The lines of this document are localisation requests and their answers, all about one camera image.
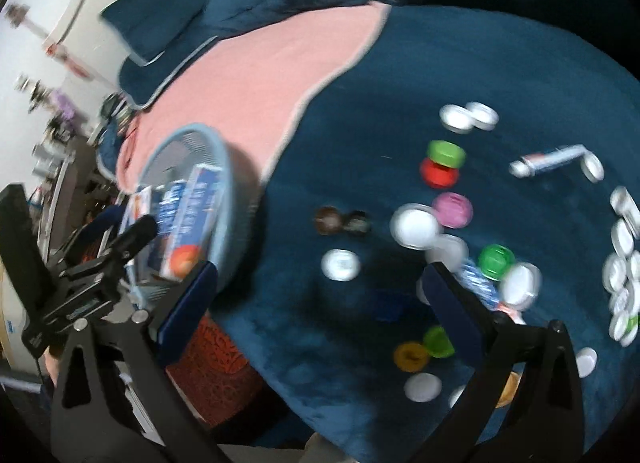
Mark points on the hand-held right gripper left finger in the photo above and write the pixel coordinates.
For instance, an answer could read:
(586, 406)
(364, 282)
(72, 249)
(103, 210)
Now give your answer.
(192, 293)

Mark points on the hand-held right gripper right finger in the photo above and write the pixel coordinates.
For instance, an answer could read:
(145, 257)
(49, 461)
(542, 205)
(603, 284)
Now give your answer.
(445, 298)

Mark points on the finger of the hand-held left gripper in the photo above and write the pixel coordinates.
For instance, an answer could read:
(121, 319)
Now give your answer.
(135, 235)

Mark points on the blue white patterned tube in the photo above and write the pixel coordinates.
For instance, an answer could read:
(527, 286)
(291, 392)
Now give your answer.
(477, 283)

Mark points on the blue ointment box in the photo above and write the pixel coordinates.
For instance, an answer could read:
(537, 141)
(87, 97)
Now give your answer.
(200, 188)
(180, 255)

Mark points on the light blue plastic basket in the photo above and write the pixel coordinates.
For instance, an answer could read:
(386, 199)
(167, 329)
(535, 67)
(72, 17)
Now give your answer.
(175, 148)

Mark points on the small white box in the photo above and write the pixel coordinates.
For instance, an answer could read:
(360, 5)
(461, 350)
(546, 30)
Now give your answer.
(137, 205)

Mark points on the green bottle cap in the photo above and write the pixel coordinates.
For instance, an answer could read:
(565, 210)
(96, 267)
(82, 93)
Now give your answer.
(446, 152)
(440, 342)
(496, 259)

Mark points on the yellow bottle cap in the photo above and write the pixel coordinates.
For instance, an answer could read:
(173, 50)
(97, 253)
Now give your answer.
(411, 356)

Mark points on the large white bottle cap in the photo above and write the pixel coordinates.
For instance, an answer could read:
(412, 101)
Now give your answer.
(521, 285)
(414, 225)

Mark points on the pink bottle cap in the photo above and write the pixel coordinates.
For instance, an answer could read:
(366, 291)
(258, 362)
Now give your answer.
(452, 209)

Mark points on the orange bottle cap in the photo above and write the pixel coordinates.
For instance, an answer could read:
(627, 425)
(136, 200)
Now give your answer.
(509, 388)

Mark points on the black bottle cap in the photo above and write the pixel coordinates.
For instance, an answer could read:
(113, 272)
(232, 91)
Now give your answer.
(357, 223)

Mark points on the red bottle cap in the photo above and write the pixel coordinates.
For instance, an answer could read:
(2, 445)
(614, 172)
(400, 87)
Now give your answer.
(436, 175)

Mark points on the dark bundle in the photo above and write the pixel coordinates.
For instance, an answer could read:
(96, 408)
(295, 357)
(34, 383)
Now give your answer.
(114, 108)

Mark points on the brown bottle cap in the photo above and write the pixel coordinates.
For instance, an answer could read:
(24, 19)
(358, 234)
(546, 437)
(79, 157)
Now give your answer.
(327, 220)

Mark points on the purple hanging ornament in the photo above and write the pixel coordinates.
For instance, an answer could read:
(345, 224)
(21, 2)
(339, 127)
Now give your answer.
(65, 105)

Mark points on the dark blue flat pillow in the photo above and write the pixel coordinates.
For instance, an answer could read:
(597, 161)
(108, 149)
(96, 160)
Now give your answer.
(150, 80)

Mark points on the white ointment tube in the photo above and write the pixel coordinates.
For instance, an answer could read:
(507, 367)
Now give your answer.
(547, 160)

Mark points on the cluster of white caps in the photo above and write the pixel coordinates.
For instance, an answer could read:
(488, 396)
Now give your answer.
(622, 268)

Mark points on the dark blue fleece blanket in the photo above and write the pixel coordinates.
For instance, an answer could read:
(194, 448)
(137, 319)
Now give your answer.
(350, 143)

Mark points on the red hanging ornament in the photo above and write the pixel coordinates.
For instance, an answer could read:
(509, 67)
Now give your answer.
(65, 55)

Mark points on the pink towel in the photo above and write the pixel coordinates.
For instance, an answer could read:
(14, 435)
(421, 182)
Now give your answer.
(260, 83)

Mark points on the dark blue upright pillow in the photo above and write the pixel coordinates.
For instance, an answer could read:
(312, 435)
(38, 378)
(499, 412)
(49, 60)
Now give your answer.
(165, 18)

